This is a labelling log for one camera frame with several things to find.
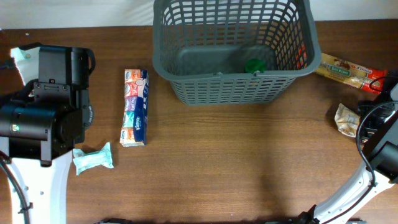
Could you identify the brown paper bag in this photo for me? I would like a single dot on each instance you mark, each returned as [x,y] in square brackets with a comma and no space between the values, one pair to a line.
[347,121]

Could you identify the San Remo spaghetti packet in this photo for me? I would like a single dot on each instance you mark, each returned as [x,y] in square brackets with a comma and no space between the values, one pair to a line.
[350,73]

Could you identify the green lidded small jar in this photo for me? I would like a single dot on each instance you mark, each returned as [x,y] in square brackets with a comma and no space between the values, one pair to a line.
[255,65]

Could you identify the grey plastic shopping basket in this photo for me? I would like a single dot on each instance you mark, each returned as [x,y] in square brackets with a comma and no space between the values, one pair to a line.
[201,47]

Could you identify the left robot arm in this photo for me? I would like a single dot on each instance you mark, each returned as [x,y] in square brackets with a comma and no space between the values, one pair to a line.
[40,126]

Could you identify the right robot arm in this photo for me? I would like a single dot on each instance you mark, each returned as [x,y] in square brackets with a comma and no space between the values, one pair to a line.
[376,141]

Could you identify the small teal tissue packet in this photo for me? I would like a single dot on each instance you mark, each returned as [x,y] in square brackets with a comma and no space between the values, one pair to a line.
[83,161]

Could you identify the Kleenex tissue multipack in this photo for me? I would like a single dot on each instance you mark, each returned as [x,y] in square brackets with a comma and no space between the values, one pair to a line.
[136,97]

